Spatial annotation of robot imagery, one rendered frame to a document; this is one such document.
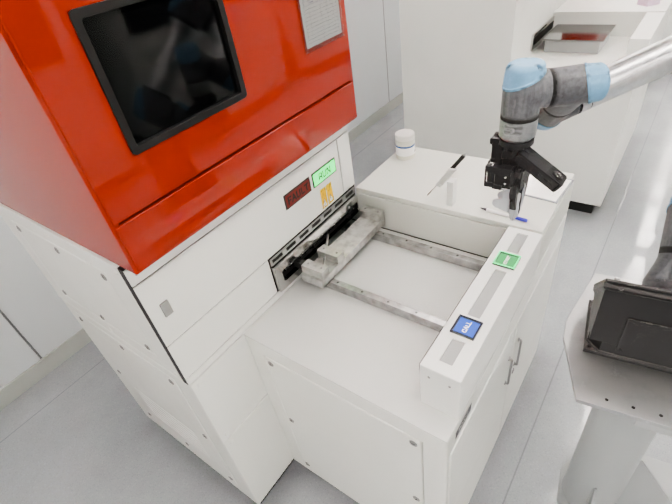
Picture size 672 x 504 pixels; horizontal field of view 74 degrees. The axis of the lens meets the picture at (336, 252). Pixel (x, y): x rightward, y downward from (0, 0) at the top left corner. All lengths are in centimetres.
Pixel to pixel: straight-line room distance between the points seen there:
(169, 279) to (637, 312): 103
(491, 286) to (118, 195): 85
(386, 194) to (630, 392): 86
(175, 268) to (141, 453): 133
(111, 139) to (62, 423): 191
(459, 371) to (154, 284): 68
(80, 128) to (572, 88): 88
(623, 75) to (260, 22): 79
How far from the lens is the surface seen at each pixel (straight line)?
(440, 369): 99
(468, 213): 140
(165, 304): 110
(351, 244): 144
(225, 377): 136
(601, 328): 120
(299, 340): 126
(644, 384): 124
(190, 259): 110
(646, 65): 123
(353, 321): 127
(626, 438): 151
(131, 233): 94
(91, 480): 234
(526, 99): 99
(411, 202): 147
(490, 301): 113
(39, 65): 83
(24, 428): 272
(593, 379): 121
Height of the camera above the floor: 176
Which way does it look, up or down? 38 degrees down
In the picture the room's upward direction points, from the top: 10 degrees counter-clockwise
